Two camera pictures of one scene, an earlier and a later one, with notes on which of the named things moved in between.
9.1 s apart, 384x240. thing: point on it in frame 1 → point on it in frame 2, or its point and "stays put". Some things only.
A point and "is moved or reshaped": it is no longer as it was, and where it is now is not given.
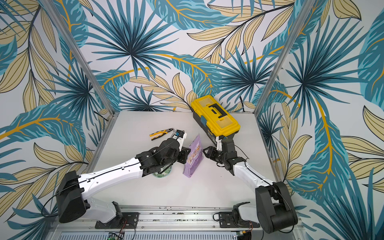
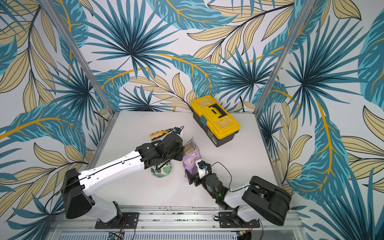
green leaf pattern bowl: [164, 173] stays put
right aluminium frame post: [308, 6] stays put
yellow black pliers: [162, 132] stays put
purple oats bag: [195, 157] is moved or reshaped
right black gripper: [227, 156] → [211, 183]
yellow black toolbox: [214, 119] stays put
